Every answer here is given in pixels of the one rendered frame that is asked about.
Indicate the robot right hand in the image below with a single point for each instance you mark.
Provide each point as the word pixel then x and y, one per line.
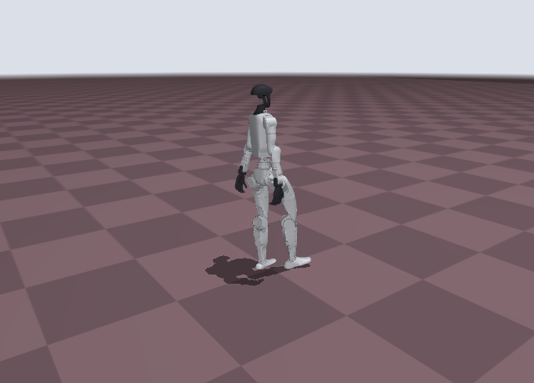
pixel 278 193

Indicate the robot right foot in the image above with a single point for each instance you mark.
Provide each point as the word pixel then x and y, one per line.
pixel 299 261

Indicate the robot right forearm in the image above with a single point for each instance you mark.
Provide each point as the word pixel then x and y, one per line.
pixel 275 163

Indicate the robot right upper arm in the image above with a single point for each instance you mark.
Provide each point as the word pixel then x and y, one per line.
pixel 270 125

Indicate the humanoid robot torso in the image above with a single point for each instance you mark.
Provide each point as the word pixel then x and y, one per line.
pixel 259 148

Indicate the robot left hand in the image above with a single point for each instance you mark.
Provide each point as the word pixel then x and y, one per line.
pixel 240 180

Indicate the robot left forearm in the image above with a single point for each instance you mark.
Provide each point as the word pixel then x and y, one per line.
pixel 246 159

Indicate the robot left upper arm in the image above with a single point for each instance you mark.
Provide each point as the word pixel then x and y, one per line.
pixel 248 143

